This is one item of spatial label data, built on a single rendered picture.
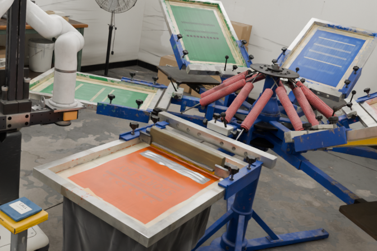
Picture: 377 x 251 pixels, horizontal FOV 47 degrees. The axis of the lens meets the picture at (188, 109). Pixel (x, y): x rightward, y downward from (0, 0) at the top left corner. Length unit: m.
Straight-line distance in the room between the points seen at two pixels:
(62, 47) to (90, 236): 0.78
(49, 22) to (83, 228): 0.86
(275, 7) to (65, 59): 4.58
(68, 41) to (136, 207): 0.75
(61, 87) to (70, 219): 0.56
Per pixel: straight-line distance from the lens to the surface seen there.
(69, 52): 1.90
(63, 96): 1.96
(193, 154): 1.94
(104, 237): 1.73
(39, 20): 1.93
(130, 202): 1.64
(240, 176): 1.86
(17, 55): 1.85
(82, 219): 1.78
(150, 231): 1.45
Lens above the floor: 1.82
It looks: 19 degrees down
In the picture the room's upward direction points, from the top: 10 degrees clockwise
